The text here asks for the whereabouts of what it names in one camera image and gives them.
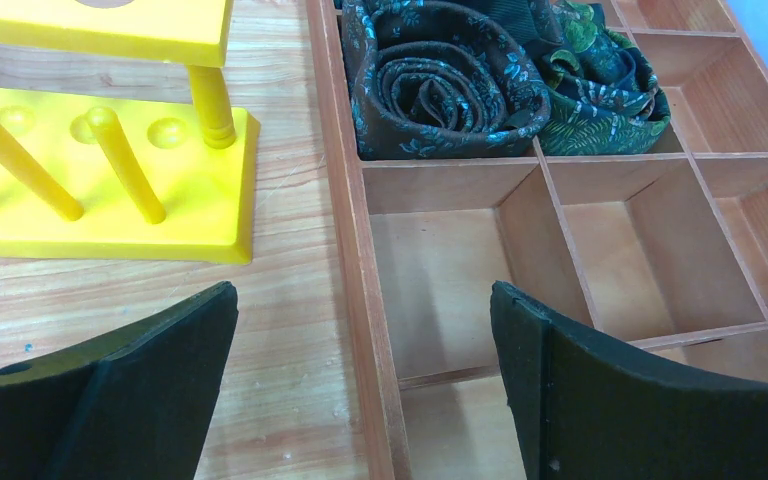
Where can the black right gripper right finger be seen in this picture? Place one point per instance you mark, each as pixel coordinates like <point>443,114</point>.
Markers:
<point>586,405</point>

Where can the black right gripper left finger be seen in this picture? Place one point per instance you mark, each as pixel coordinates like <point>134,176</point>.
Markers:
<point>133,403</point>

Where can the wooden compartment organizer tray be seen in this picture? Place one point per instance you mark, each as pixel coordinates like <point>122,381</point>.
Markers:
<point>665,250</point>

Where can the yellow test tube rack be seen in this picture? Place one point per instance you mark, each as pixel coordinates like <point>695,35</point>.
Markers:
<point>98,177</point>

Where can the green floral rolled tie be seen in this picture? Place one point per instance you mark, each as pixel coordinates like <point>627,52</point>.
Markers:
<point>605,96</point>

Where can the blue floral rolled tie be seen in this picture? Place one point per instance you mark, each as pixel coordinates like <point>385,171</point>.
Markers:
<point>442,79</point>

